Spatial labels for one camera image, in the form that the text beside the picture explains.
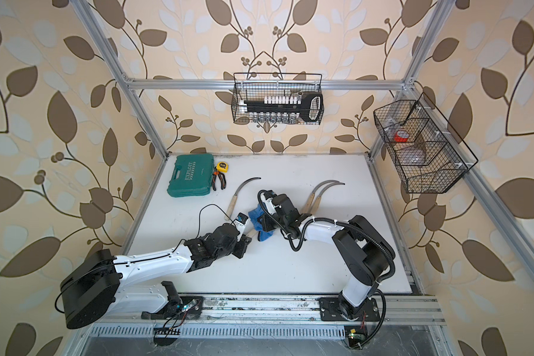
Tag blue grey microfiber rag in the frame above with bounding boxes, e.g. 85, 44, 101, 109
249, 206, 274, 242

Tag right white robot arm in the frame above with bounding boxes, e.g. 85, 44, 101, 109
258, 190, 396, 320

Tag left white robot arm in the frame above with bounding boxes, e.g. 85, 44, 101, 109
57, 223, 252, 329

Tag green plastic tool case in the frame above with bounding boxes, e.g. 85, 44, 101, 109
167, 154, 214, 197

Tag yellow tape measure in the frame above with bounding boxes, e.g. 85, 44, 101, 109
216, 162, 228, 173

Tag red item in basket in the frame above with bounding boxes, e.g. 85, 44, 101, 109
393, 130, 410, 143

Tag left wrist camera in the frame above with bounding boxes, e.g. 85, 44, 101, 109
233, 213, 249, 235

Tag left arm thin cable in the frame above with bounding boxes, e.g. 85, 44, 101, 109
173, 203, 237, 252

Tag red handled pliers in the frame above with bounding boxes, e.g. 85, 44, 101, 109
212, 170, 227, 191

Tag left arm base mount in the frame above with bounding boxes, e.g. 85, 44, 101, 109
141, 281, 204, 320

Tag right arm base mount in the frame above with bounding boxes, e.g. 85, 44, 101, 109
317, 295, 381, 323

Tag rear black wire basket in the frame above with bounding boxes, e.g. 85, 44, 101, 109
231, 71, 324, 125

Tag black wire basket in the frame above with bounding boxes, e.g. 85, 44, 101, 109
373, 93, 479, 194
231, 71, 324, 125

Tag right black wire basket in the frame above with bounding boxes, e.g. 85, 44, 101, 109
373, 93, 479, 194

